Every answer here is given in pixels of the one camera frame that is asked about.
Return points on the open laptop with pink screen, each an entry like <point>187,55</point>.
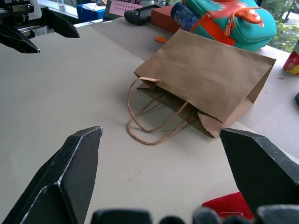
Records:
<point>121,8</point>

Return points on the red soda can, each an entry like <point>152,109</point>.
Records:
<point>292,63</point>

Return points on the black handheld controller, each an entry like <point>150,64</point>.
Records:
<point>137,15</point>

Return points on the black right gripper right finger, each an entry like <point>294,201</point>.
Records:
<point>264,170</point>

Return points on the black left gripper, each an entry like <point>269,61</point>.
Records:
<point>16,14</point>

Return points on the blue patterned water bottle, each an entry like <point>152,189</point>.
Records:
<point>184,15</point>

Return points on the red object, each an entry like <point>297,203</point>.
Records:
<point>226,205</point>

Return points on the black round kettle base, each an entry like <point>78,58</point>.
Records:
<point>297,98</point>

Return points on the red cardboard box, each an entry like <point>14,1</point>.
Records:
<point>163,17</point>

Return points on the teal orange dinosaur backpack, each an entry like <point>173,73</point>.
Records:
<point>250,25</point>

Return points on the blue storage box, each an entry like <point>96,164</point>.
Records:
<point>90,11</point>

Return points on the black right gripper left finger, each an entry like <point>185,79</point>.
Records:
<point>65,177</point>

